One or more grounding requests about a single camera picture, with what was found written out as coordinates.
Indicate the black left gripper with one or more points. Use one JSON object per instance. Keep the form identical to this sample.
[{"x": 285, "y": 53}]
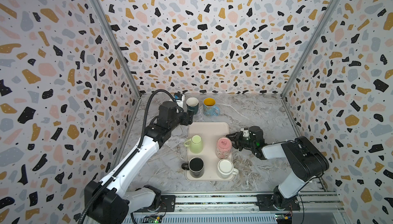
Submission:
[{"x": 187, "y": 118}]

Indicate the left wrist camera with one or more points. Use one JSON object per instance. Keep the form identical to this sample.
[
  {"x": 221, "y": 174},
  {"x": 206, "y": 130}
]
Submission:
[{"x": 170, "y": 107}]

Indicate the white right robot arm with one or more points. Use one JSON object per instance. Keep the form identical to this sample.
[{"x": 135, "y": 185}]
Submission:
[{"x": 305, "y": 160}]

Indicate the dark green mug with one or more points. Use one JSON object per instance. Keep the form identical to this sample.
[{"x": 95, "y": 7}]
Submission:
[{"x": 192, "y": 105}]

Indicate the metal corner post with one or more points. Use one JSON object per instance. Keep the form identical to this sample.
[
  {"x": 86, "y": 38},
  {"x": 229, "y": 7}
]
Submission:
[
  {"x": 111, "y": 38},
  {"x": 315, "y": 36}
]

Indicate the blue butterfly mug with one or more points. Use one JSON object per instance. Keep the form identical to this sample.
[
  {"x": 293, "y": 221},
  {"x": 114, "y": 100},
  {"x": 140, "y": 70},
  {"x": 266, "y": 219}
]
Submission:
[{"x": 210, "y": 107}]

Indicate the white mug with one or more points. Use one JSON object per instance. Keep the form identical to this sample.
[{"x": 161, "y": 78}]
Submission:
[{"x": 226, "y": 169}]

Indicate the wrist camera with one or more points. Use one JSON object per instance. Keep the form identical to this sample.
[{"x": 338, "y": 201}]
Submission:
[
  {"x": 170, "y": 107},
  {"x": 246, "y": 133}
]

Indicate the metal right corner post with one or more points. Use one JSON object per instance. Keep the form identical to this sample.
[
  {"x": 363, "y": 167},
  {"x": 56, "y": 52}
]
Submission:
[{"x": 315, "y": 36}]

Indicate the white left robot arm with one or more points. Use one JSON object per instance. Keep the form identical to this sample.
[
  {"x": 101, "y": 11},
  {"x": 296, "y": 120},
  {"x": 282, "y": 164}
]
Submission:
[{"x": 105, "y": 201}]

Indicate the black mug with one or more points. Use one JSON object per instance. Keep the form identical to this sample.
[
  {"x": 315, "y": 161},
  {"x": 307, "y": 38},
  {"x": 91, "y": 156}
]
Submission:
[{"x": 195, "y": 166}]

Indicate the metal left corner post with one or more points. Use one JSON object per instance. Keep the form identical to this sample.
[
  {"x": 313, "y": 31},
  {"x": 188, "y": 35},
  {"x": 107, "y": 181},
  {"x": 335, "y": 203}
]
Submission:
[{"x": 111, "y": 38}]

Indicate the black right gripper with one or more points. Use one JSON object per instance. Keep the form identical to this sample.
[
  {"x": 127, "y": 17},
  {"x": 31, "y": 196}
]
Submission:
[{"x": 241, "y": 141}]

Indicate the pink mug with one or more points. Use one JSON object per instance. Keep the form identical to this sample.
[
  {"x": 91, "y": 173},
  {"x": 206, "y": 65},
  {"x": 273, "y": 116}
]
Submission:
[{"x": 223, "y": 148}]

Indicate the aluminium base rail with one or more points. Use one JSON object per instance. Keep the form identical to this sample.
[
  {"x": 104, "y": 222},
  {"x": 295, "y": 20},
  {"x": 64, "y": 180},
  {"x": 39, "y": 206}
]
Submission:
[{"x": 241, "y": 208}]

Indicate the cream plastic tray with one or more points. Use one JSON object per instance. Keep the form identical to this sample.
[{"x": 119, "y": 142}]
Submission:
[{"x": 210, "y": 133}]

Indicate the light green mug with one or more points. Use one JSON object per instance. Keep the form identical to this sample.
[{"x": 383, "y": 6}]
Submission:
[{"x": 194, "y": 144}]

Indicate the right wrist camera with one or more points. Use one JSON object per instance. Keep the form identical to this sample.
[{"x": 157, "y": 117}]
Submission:
[{"x": 246, "y": 133}]

